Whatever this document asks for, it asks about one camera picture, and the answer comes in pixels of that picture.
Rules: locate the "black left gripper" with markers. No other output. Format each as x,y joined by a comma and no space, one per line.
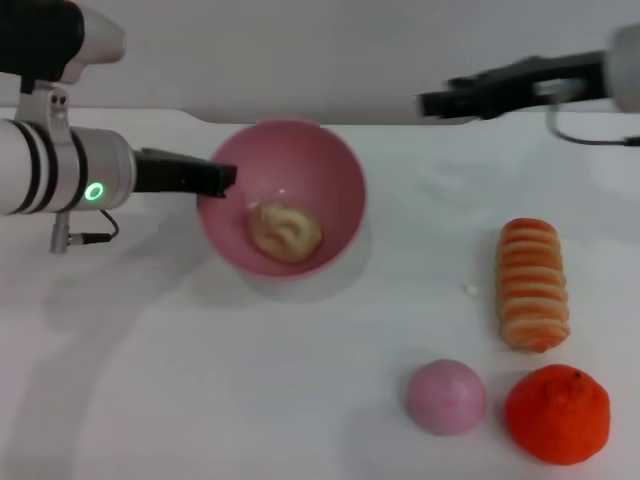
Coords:
170,172

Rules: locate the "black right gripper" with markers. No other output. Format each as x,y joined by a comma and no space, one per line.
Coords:
520,85

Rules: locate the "pink plastic bowl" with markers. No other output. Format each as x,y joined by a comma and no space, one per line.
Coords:
300,165

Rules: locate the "beige egg yolk pastry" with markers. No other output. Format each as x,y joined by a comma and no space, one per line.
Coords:
285,235

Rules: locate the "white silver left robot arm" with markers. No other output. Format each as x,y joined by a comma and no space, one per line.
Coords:
50,165

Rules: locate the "striped orange bread roll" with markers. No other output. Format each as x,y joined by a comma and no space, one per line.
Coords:
532,285

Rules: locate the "pink round bun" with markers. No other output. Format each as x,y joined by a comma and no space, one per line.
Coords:
445,397

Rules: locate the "orange tangerine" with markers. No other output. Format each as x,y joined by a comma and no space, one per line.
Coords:
557,415

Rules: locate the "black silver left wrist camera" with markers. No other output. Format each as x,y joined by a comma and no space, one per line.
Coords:
40,35

